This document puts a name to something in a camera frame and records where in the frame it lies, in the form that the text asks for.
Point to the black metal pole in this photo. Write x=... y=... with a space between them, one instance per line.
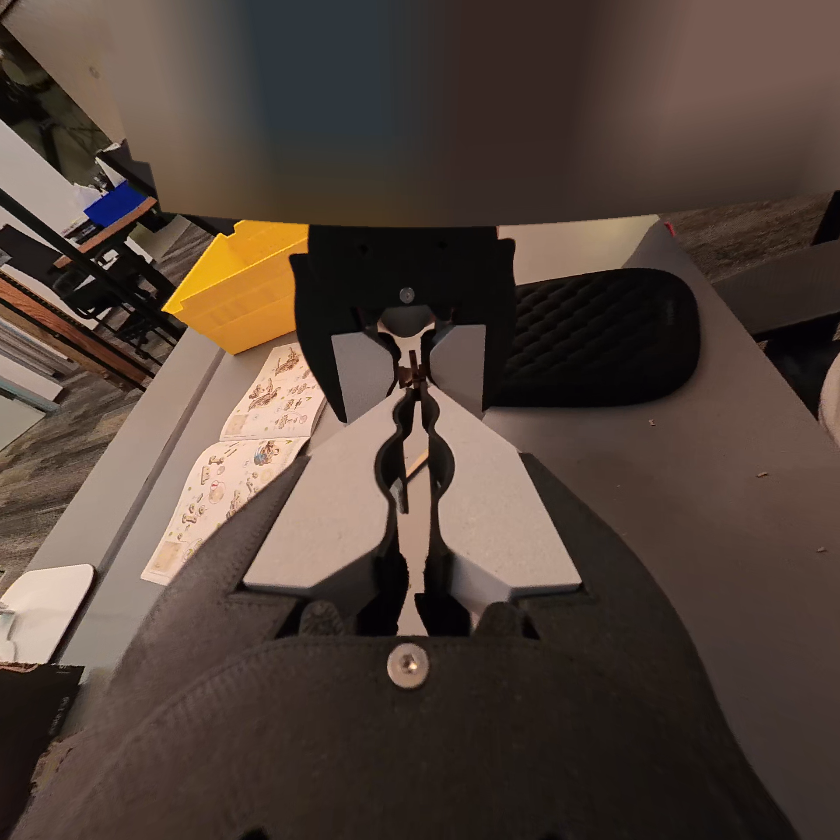
x=65 y=245

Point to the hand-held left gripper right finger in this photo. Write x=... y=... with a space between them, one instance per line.
x=512 y=525

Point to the blue plastic bin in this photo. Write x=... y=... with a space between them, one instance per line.
x=111 y=207

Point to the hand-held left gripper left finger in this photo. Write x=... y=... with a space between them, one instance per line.
x=308 y=525

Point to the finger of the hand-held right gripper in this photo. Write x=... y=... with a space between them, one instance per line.
x=361 y=374
x=466 y=371

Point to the white plastic base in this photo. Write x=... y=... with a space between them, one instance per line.
x=46 y=604

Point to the black model kit box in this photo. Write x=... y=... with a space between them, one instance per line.
x=26 y=722

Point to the printed instruction booklet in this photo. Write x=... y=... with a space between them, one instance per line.
x=262 y=394

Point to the nested yellow plastic bins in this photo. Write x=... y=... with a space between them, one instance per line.
x=229 y=295

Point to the black padded wrist rest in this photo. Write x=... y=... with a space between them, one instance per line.
x=590 y=341

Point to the flat wooden stick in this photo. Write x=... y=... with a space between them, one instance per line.
x=415 y=467

